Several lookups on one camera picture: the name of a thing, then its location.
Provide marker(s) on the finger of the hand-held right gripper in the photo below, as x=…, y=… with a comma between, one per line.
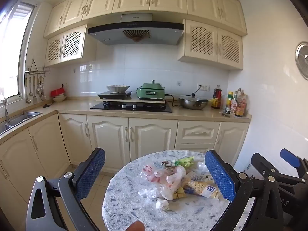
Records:
x=290, y=156
x=261, y=164

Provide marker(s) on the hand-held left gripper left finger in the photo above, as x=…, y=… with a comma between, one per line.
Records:
x=90, y=173

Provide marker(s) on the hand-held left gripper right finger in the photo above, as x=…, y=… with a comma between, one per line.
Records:
x=220, y=175

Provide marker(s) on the clear plastic bag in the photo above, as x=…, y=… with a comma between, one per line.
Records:
x=202, y=167

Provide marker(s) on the yellow label snack packet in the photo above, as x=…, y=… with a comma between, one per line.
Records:
x=202, y=189

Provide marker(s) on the green snack bag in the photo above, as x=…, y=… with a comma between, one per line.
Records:
x=185, y=161

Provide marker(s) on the pink white plastic bag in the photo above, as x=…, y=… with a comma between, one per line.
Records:
x=168, y=180

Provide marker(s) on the clear plastic film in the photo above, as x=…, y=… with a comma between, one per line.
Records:
x=148, y=193

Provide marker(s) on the white tissue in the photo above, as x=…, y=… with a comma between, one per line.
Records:
x=162, y=204

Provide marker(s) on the person's left hand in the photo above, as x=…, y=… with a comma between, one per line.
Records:
x=136, y=227

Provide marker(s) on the round marble table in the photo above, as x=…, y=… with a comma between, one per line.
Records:
x=134, y=211

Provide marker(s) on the small dark utensil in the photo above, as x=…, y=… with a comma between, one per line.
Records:
x=225, y=114

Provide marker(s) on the white label bottle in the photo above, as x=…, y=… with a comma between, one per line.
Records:
x=234, y=105

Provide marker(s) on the yellow cap sauce bottle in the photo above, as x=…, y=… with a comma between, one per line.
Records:
x=228, y=104

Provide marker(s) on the beige kitchen countertop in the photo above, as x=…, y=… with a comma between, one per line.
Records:
x=72, y=105

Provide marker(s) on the dark red oil bottle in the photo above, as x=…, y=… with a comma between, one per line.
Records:
x=216, y=98

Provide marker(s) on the steel wok with lid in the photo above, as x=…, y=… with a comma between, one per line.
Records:
x=193, y=103

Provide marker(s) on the black glass gas stove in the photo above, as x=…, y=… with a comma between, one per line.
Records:
x=132, y=107

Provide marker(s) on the small black object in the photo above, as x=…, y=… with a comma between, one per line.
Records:
x=47, y=105

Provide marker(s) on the white bowl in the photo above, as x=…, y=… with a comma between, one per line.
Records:
x=59, y=98

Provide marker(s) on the black induction cooktop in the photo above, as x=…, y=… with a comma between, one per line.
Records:
x=115, y=95

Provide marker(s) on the wooden board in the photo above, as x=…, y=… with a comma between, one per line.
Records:
x=130, y=100

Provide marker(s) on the red box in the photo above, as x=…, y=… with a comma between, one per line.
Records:
x=57, y=92

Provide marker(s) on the steel kitchen sink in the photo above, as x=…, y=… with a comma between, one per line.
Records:
x=21, y=118

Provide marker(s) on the steel bowl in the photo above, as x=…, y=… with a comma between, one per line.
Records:
x=118, y=89

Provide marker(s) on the steel skimmer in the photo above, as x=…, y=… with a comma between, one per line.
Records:
x=43, y=97

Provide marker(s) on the steel spatula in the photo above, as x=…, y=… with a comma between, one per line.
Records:
x=35, y=99

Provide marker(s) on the steel ladle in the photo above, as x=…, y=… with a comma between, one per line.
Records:
x=28, y=99

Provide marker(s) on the steel spoon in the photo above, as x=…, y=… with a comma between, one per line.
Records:
x=38, y=91

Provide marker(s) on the green electric cooker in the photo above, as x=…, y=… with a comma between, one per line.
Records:
x=151, y=91

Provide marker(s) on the steel faucet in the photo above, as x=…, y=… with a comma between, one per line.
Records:
x=6, y=113

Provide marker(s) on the kitchen window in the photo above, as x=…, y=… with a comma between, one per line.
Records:
x=14, y=53

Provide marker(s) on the grey range hood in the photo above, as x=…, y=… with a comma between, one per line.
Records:
x=134, y=32

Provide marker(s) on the double wall outlet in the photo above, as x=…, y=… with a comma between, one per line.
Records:
x=204, y=87

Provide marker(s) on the round steel wall plate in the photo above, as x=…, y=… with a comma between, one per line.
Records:
x=303, y=61

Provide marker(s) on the steel wall utensil rack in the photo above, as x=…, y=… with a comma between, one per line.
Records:
x=38, y=71

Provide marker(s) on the cream lattice door wall cabinet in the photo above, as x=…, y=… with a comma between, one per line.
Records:
x=69, y=44
x=204, y=41

